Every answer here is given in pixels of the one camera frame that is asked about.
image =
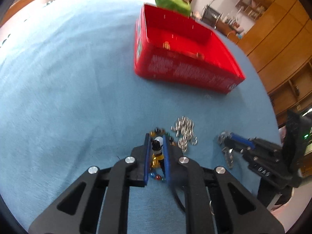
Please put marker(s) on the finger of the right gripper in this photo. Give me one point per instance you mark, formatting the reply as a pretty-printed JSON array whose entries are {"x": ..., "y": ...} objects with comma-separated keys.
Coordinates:
[
  {"x": 234, "y": 149},
  {"x": 238, "y": 141}
]

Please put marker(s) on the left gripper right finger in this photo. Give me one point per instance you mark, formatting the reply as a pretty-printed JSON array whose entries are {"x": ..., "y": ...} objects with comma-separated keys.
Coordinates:
[{"x": 214, "y": 200}]

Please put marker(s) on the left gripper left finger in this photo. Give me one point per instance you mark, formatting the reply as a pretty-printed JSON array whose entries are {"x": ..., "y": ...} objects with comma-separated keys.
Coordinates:
[{"x": 98, "y": 201}]

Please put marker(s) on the silver wrist watch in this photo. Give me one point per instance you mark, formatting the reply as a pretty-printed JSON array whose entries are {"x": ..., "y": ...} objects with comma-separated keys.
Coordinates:
[{"x": 228, "y": 152}]

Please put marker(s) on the large wooden wardrobe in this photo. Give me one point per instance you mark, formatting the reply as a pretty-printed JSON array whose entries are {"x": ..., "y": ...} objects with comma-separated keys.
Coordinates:
[{"x": 279, "y": 47}]

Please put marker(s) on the small silver bangle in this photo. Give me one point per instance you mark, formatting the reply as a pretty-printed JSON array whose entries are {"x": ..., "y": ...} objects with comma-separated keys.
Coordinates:
[{"x": 197, "y": 56}]

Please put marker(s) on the blue blanket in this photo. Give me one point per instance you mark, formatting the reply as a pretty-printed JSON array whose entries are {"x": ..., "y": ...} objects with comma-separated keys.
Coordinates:
[{"x": 70, "y": 99}]

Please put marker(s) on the wooden desk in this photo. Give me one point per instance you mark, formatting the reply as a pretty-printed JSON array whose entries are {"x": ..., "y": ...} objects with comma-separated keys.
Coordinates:
[{"x": 231, "y": 32}]

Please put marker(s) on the red plastic tray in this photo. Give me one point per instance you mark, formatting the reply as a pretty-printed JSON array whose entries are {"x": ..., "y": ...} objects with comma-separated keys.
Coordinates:
[{"x": 219, "y": 71}]

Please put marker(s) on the gold pendant charm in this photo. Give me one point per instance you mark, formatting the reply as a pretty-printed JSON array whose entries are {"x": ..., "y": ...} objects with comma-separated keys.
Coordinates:
[{"x": 166, "y": 45}]

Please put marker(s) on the black office chair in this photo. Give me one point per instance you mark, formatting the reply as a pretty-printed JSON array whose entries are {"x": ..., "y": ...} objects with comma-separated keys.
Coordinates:
[{"x": 210, "y": 16}]

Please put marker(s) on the green avocado plush toy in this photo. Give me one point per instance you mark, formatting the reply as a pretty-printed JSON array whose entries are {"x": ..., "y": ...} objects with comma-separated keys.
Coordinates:
[{"x": 181, "y": 6}]

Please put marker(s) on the wall shelf with items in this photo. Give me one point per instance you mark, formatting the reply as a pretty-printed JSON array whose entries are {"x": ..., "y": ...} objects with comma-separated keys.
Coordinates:
[{"x": 253, "y": 9}]

